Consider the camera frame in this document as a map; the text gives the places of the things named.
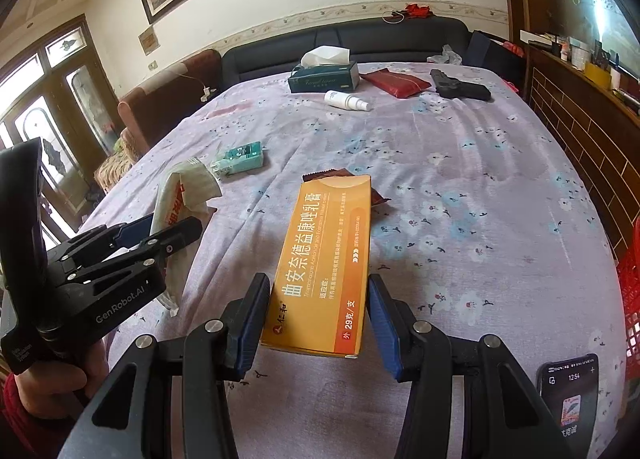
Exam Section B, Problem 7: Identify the fringed beige cloth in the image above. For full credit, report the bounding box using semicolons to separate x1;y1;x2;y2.
94;139;138;194

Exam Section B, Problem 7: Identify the red plastic basket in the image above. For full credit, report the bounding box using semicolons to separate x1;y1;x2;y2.
616;219;640;375

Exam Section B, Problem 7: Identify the clear plastic bag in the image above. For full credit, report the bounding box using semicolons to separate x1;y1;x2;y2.
426;45;463;64

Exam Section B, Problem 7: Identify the brown snack wrapper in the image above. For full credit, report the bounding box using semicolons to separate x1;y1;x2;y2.
312;166;392;207

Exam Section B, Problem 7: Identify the wooden glass door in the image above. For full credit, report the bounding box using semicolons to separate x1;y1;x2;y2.
0;21;121;235

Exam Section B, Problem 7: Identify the small wall plaque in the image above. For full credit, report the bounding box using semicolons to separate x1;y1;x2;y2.
137;26;158;57

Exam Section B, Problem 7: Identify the dark green tissue box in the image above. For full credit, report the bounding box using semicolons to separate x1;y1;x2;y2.
287;45;360;94

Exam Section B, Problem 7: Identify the white charger with cable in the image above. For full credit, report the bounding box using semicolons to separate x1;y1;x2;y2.
182;71;216;102

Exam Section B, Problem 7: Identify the white spray bottle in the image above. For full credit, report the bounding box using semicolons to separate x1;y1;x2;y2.
324;90;373;113

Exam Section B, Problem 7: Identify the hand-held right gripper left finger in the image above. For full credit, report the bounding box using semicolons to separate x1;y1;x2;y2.
57;273;271;459

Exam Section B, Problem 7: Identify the red pouch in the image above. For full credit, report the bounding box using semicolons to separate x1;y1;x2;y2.
360;68;432;100

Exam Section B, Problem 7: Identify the floral purple tablecloth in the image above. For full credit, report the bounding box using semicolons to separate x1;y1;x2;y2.
65;61;636;459

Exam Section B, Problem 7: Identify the wooden partition with etched glass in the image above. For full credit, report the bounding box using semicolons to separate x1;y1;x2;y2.
497;0;640;265

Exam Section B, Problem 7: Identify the dark paper bag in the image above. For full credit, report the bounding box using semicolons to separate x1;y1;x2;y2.
467;30;526;97

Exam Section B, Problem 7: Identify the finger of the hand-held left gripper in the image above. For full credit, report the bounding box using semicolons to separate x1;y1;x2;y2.
52;215;155;265
60;217;203;290

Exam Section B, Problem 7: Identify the black toy gun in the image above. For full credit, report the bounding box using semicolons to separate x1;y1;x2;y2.
430;69;493;102

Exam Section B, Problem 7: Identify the black leather sofa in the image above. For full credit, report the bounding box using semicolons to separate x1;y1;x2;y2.
220;16;471;87

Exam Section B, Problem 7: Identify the teal tissue pack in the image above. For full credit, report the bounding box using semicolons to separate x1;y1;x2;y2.
210;141;265;177

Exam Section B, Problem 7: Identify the brown armchair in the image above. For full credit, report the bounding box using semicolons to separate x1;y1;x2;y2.
117;49;223;154

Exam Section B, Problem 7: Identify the person's left forearm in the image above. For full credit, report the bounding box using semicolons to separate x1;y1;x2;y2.
0;374;76;459

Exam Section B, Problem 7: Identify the black smartphone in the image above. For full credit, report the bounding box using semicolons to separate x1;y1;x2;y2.
536;353;600;459

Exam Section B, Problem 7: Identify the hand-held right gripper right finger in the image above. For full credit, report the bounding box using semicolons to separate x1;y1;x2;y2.
369;275;573;459

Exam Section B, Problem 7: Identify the orange medicine box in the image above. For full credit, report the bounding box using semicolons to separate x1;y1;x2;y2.
260;175;373;359

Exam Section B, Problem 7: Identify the person's left hand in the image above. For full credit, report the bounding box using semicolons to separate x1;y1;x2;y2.
12;334;110;422

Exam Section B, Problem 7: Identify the white plastic bag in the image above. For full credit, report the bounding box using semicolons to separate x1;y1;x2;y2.
150;159;223;317

